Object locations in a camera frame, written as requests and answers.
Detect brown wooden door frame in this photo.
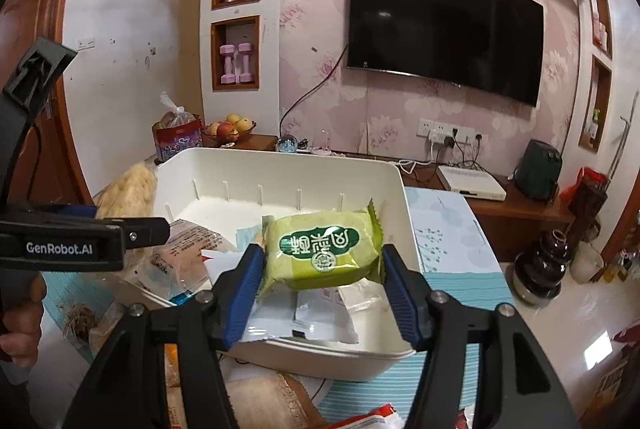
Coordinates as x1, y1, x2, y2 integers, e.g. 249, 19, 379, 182
600, 74, 640, 270

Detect red printed gift box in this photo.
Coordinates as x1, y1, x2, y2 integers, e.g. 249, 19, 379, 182
152, 116, 204, 163

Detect black air fryer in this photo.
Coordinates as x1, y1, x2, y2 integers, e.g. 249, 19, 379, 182
514, 139, 563, 201

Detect green snack packet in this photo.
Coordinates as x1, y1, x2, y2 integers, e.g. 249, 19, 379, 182
257, 198, 386, 302

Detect red white cloth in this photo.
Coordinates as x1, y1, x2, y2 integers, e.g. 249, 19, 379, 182
612, 319, 640, 345

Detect yellow oil bottle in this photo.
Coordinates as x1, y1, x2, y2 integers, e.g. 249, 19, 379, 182
602, 254, 631, 282

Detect brown cracker packet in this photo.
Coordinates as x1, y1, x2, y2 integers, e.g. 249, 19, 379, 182
225, 371, 328, 429

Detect black television cable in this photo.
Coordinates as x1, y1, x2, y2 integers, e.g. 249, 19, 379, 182
279, 43, 349, 137

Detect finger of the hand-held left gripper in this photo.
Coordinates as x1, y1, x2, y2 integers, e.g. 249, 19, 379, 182
0, 36, 78, 210
102, 216, 172, 250

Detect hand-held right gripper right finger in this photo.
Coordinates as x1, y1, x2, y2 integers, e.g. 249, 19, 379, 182
381, 244, 581, 429

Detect clear red dried fruit packet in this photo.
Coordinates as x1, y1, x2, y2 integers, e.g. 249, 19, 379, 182
62, 301, 101, 342

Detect light blue white packet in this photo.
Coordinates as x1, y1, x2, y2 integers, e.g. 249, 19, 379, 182
235, 221, 266, 255

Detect white plastic storage bin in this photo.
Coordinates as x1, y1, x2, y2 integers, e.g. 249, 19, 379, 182
117, 147, 426, 382

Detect white wall socket strip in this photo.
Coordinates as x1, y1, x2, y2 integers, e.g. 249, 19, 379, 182
417, 119, 488, 141

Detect metal cane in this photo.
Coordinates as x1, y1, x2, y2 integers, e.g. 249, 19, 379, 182
607, 102, 638, 180

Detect clear plastic bag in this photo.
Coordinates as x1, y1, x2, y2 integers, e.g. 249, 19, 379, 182
159, 92, 198, 128

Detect teal white leaf tablecloth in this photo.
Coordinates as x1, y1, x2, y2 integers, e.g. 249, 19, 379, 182
40, 186, 516, 429

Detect light blue bread packet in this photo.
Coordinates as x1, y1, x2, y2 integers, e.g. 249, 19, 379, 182
135, 219, 241, 305

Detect pink white stand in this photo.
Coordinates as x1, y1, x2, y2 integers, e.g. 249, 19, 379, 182
312, 129, 346, 157

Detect brown ceramic urn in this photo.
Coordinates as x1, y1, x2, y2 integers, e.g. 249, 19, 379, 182
512, 229, 572, 306

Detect dark carved wooden stand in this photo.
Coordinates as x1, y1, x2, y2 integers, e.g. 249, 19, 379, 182
567, 183, 608, 255

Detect person's left hand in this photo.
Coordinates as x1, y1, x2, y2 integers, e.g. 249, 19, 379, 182
0, 273, 48, 367

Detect white bucket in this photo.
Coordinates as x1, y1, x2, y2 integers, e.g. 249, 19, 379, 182
570, 241, 606, 285

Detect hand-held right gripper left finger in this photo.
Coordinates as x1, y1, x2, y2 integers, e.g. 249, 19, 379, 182
60, 243, 266, 429

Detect black wall television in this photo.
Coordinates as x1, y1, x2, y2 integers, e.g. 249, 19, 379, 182
346, 0, 545, 107

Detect red bag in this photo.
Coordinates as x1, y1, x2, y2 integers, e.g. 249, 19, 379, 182
557, 166, 608, 205

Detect white set-top box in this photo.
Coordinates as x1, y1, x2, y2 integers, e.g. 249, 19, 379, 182
436, 164, 507, 201

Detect brown wooden television cabinet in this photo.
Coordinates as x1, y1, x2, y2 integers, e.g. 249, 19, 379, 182
202, 134, 576, 262

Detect dark fruit bowl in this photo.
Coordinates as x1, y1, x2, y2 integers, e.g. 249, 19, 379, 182
201, 124, 257, 146

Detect red white snack packet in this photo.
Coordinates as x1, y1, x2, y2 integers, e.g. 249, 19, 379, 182
327, 403, 408, 429

